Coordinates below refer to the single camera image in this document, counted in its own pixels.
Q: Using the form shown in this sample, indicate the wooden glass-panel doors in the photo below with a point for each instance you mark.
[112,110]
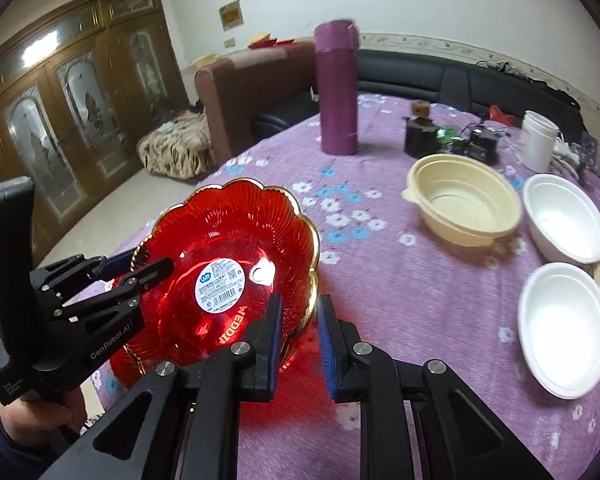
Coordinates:
[80,110]

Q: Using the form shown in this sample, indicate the red glass plate gold rim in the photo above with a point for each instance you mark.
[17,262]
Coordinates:
[230,230]

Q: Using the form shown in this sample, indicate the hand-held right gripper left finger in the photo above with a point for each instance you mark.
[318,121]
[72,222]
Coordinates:
[275,332]

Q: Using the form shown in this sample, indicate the white foam bowl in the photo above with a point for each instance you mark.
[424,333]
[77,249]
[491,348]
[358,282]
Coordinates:
[565,330]
[562,220]

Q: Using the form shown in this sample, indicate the yellow wall notice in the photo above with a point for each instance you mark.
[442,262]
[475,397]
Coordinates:
[231,15]

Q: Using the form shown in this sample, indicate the black leather sofa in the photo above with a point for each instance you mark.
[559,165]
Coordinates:
[410,72]

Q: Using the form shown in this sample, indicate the white plastic cup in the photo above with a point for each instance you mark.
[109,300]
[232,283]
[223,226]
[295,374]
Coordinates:
[539,142]

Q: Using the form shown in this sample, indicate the white folded cloth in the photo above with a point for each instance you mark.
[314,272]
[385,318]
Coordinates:
[569,157]

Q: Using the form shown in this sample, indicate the red cloth item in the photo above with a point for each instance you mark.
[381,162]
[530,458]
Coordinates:
[501,115]

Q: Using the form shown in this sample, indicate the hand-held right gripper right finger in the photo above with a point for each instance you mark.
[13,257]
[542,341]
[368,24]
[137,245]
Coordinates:
[325,355]

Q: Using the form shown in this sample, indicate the large cream plastic bowl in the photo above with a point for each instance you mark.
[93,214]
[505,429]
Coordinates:
[462,200]

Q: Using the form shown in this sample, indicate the patterned ottoman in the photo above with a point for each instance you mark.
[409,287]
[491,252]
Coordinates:
[172,147]

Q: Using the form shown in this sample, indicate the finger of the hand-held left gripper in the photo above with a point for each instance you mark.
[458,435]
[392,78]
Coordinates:
[150,272]
[117,264]

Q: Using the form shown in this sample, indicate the green circuit board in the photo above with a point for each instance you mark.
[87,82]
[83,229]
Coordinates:
[447,137]

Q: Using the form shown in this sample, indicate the small brown wooden block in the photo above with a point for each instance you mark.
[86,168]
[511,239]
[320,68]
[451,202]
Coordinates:
[421,109]

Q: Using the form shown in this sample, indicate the wall socket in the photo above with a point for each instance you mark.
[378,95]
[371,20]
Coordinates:
[229,42]

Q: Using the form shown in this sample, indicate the purple floral tablecloth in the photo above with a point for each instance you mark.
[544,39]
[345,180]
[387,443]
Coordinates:
[405,300]

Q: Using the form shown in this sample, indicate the purple thermos bottle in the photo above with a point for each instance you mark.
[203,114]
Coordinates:
[336,90]

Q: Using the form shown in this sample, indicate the brown armchair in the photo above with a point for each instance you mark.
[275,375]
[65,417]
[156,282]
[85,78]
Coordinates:
[250,95]

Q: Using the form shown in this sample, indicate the person's left hand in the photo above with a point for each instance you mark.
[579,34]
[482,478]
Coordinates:
[35,415]

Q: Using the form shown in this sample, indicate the red plates on armchair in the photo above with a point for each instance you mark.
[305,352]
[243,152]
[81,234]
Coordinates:
[270,41]

